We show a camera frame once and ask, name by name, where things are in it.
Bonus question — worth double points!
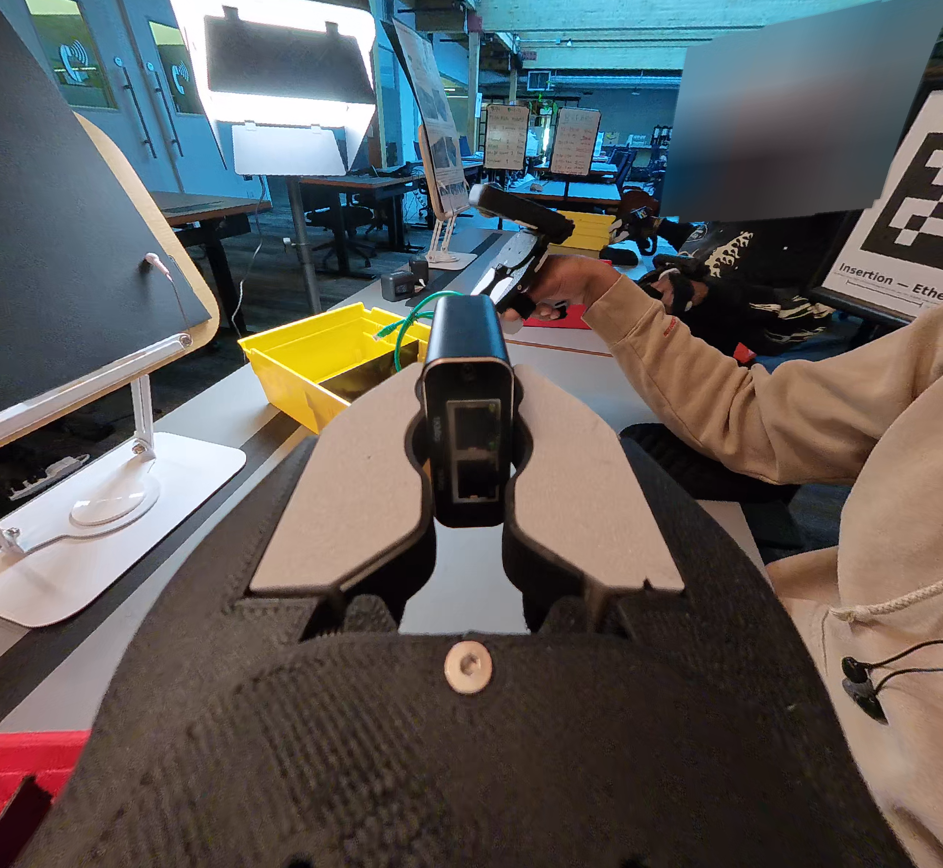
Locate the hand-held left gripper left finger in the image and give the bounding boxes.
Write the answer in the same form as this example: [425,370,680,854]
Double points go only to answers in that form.
[249,367,437,598]

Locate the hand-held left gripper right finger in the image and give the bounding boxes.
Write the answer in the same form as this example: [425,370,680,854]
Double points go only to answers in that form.
[503,364,688,597]

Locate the black ethernet splitter box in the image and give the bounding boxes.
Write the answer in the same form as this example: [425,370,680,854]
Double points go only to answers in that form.
[416,294,516,529]

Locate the yellow plastic bin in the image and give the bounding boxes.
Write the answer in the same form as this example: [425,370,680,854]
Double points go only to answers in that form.
[237,301,433,436]

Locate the green ethernet cable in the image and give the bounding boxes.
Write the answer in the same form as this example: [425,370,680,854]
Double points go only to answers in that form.
[374,291,481,373]

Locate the red plastic bin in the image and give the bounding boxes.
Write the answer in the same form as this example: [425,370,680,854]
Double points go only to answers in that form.
[0,730,94,856]

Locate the person's right forearm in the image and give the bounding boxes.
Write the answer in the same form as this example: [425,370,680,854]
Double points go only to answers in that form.
[581,273,943,488]

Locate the person's right hand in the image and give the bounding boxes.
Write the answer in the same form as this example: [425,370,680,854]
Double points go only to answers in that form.
[516,254,625,329]

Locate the yellow storage bin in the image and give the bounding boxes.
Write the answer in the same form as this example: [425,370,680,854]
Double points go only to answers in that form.
[548,209,617,255]

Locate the white handwritten board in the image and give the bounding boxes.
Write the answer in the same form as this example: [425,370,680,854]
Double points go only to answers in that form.
[482,102,532,174]
[548,107,604,177]

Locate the black bin divider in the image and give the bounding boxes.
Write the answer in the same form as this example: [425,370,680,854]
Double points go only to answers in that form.
[319,354,422,405]

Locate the poster display board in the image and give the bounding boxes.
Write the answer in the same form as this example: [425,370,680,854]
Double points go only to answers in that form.
[389,16,481,270]

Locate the small black device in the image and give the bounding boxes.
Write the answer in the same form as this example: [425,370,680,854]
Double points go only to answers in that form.
[379,259,433,302]

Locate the black office chair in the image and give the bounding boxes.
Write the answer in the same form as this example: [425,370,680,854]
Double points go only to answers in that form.
[304,185,378,270]

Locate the studio softbox light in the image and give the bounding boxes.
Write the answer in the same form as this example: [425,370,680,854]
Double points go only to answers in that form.
[164,0,380,311]

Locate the beige hoodie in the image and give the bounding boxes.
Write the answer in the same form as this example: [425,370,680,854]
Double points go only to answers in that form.
[765,367,943,868]

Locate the black earphones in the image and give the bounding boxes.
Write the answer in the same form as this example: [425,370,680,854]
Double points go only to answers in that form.
[840,638,943,727]

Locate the wooden office desk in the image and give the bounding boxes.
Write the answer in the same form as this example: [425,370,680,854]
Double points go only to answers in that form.
[149,189,275,336]

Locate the black-framed printed tag sign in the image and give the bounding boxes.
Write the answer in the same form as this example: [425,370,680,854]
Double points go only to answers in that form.
[820,89,943,319]

